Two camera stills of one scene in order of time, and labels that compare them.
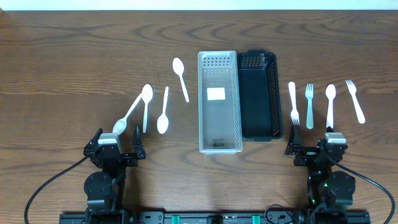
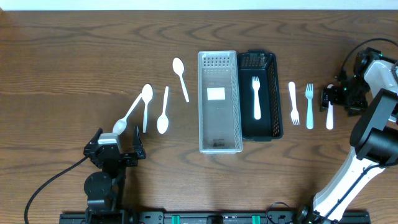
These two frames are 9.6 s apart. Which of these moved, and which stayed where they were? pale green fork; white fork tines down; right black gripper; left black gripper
Moved: right black gripper
Stayed: pale green fork; left black gripper; white fork tines down
